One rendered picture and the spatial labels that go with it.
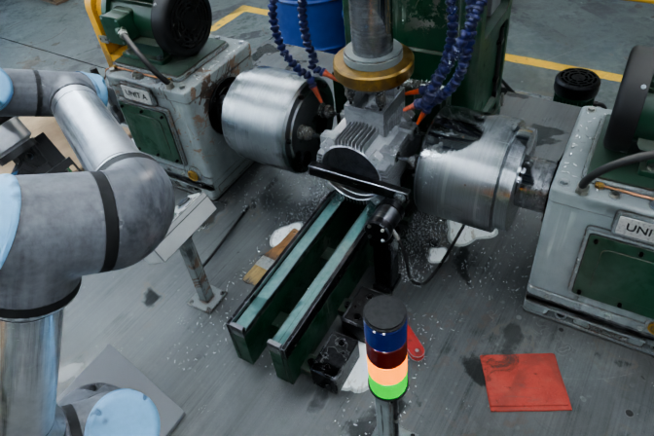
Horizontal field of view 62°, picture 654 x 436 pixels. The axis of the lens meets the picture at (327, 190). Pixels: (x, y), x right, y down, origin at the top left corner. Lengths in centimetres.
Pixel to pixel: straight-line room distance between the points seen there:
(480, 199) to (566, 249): 18
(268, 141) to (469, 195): 49
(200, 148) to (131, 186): 86
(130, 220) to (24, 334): 18
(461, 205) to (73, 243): 78
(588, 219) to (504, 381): 36
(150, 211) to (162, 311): 76
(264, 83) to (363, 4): 35
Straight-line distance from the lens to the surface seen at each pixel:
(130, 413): 95
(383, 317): 76
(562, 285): 122
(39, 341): 73
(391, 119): 129
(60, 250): 62
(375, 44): 118
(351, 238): 126
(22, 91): 98
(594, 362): 127
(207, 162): 153
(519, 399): 118
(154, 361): 132
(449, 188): 115
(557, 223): 111
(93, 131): 82
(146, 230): 64
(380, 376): 85
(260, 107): 133
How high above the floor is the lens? 184
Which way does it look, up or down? 42 degrees down
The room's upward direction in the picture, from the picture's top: 8 degrees counter-clockwise
